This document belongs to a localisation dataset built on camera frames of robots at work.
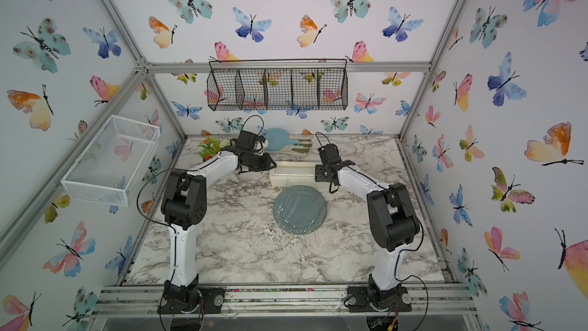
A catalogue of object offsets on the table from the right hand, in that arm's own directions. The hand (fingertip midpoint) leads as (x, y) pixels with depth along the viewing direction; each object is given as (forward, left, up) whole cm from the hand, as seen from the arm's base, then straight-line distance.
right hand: (330, 171), depth 97 cm
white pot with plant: (+3, +49, +9) cm, 50 cm away
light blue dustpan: (+28, +27, -10) cm, 40 cm away
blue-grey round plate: (-16, +12, -5) cm, 20 cm away
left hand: (+4, +24, -1) cm, 24 cm away
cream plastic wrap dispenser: (-1, +19, -2) cm, 19 cm away
